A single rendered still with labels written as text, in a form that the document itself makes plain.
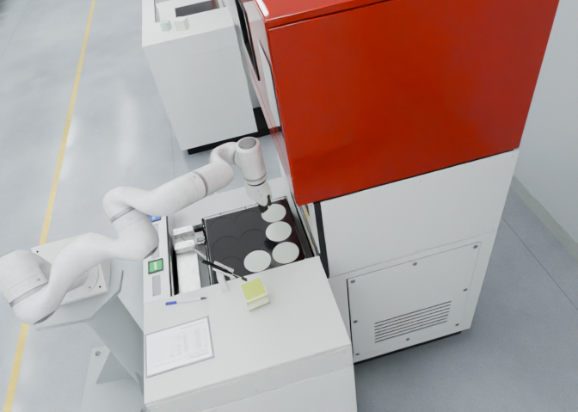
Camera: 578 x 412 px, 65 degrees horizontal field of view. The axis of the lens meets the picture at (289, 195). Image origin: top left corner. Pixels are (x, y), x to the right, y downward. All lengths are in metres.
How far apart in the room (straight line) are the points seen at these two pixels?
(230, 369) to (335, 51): 0.94
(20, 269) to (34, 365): 1.50
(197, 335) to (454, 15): 1.16
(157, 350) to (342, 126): 0.88
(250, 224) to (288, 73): 0.85
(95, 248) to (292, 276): 0.63
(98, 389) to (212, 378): 1.37
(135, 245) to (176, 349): 0.35
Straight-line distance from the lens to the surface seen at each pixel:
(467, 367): 2.51
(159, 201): 1.33
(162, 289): 1.68
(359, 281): 1.81
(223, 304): 1.57
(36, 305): 1.57
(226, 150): 1.60
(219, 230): 1.87
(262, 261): 1.71
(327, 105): 1.22
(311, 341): 1.44
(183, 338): 1.54
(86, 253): 1.47
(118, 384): 2.71
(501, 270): 2.86
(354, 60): 1.18
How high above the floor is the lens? 2.24
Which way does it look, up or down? 44 degrees down
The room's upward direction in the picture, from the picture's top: 11 degrees counter-clockwise
